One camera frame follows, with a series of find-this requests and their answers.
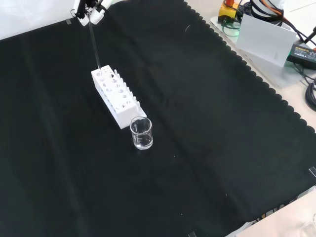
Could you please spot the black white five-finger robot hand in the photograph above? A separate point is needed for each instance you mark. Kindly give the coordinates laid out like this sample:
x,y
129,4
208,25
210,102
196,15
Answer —
x,y
95,17

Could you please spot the white test tube rack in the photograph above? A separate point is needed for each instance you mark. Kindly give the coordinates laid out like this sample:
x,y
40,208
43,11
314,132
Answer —
x,y
123,113

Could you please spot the clear tape strip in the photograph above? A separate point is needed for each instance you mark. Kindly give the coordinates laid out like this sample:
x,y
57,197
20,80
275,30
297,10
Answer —
x,y
312,172
68,22
192,234

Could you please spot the yellow stop button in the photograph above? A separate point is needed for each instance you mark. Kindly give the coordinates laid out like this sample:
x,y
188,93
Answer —
x,y
225,12

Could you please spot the small clear glass beaker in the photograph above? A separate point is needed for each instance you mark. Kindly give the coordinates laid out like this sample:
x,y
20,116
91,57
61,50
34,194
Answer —
x,y
142,145

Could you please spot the black bench cloth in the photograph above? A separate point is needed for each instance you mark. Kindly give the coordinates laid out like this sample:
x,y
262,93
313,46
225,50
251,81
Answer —
x,y
197,123

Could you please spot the pale white board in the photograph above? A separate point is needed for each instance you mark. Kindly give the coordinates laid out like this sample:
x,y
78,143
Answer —
x,y
264,37

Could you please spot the black power adapter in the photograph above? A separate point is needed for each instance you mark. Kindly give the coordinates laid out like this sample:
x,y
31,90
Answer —
x,y
302,53

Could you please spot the pale plastic sheet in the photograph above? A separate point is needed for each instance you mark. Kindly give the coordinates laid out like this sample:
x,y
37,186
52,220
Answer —
x,y
284,217

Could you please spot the pale metal base plate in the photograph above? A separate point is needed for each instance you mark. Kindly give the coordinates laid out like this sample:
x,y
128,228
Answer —
x,y
291,76

